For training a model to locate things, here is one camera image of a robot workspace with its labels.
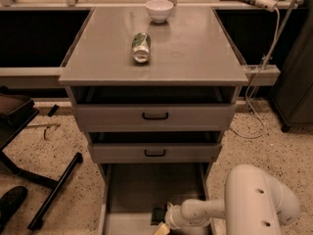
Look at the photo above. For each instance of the grey bottom drawer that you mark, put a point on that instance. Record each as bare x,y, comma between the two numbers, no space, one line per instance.
133,190

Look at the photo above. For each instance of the black top drawer handle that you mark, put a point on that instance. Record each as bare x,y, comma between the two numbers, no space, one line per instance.
155,117

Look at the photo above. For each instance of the grey top drawer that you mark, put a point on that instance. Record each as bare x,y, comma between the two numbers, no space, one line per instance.
151,108

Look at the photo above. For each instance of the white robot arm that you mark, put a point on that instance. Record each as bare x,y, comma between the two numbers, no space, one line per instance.
254,203

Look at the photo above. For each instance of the black drawer handle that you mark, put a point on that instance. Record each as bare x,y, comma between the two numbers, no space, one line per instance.
155,117
154,154

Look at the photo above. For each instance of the green soda can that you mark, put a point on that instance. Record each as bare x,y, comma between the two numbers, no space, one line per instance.
141,45

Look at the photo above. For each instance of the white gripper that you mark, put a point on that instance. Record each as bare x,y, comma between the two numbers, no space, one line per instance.
173,216

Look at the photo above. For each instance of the grey drawer cabinet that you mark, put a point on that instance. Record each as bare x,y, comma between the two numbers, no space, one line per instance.
189,50

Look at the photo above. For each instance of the grey middle drawer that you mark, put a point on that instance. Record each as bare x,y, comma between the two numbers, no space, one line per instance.
128,147

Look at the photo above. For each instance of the white ceramic bowl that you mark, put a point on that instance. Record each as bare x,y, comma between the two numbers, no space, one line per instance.
159,10

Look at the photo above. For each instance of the black shoe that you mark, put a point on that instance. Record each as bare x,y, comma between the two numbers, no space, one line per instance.
10,203

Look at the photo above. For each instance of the dark grey side cabinet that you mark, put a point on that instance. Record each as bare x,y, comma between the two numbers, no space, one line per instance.
292,95

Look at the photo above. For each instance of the green sponge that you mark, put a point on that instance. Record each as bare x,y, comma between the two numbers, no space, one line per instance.
158,215

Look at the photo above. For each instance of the grey drawer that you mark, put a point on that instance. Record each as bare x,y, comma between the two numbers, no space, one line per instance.
128,147
133,190
151,108

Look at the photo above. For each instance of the black middle drawer handle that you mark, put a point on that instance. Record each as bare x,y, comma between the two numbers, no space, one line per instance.
154,154

